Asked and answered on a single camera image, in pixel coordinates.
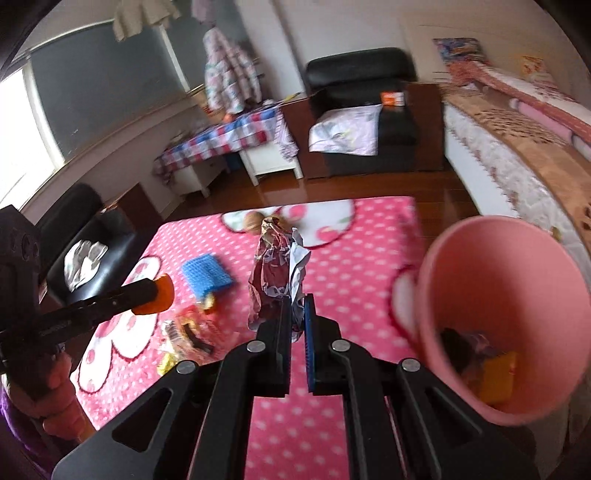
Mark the pink rolled quilt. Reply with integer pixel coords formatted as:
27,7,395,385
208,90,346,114
515,99,578,139

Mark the white crumpled cloth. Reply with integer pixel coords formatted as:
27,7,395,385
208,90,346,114
64,239,108,291

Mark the window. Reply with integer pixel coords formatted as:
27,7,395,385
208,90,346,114
0,23,218,195

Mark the hanging puffy jacket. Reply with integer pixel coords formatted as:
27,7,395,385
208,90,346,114
203,28,264,114

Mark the cream hanging cloth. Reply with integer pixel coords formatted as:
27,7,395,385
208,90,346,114
113,0,181,42

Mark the pink plastic bucket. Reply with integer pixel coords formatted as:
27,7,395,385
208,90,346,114
418,215,587,428

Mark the brown walnut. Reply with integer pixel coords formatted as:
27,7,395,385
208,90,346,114
243,210,269,234

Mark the yellow flower pillow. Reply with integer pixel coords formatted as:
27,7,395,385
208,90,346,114
522,55,548,79

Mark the checkered cloth side table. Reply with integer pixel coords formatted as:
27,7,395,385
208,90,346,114
154,104,298,185

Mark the blue knitted pad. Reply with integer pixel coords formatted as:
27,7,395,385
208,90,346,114
181,254,234,296

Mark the person's left hand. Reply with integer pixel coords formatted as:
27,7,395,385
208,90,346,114
34,355,96,439

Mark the yellow clear wrapper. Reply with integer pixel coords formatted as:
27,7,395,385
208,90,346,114
163,308,217,365

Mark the pink polka dot blanket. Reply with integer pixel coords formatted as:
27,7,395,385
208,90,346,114
76,196,435,480

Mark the floral pillowcase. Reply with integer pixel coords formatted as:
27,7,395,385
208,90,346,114
308,104,384,157

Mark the colourful cartoon pillow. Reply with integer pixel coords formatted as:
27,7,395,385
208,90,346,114
433,38,485,65

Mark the brown floral bed sheet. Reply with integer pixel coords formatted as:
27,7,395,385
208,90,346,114
445,90,591,241

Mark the yellow knitted pad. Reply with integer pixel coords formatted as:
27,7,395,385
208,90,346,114
478,352,518,407

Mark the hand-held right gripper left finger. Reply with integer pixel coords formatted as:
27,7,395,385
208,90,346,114
51,295,294,480

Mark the black leather armchair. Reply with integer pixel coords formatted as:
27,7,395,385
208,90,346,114
281,47,446,180

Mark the black knitted pad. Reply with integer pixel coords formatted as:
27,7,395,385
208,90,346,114
441,328,476,374

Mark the person's left forearm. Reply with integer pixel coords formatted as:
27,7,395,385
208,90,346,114
0,374,56,480

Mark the white desk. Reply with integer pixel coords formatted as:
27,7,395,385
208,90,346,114
171,138,304,197

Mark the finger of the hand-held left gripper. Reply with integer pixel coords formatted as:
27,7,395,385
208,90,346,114
28,279,158,344

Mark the black leather sofa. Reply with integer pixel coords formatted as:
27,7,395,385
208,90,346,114
37,182,139,305

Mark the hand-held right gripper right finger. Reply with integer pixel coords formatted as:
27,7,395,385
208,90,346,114
302,293,541,480

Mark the foil wrapper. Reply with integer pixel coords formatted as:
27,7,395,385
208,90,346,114
247,217,310,344

